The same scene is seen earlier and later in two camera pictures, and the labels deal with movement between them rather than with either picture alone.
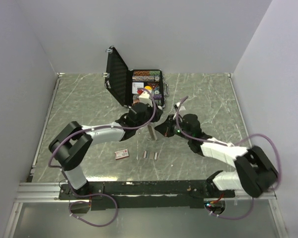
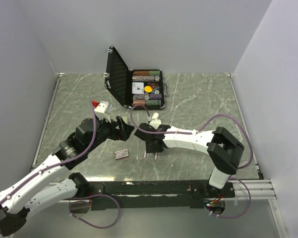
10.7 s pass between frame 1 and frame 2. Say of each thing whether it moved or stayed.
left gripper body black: moved
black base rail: stayed
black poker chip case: stayed
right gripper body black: moved
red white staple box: stayed
